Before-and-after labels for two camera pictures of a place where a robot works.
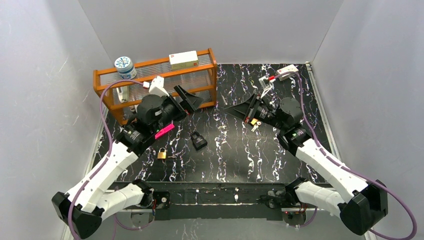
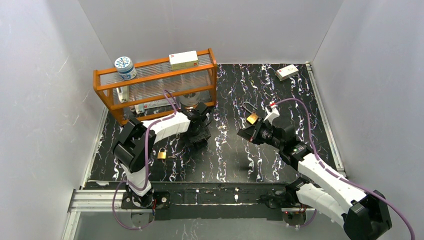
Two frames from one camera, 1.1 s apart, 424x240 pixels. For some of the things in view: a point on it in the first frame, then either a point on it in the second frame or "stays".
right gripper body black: x=252 y=109 → x=257 y=134
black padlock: x=198 y=141 stays
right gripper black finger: x=243 y=109 → x=250 y=133
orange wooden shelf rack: x=119 y=96 stays
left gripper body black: x=178 y=104 → x=199 y=137
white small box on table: x=291 y=68 stays
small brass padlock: x=162 y=155 stays
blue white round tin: x=125 y=67 stays
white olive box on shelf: x=183 y=60 stays
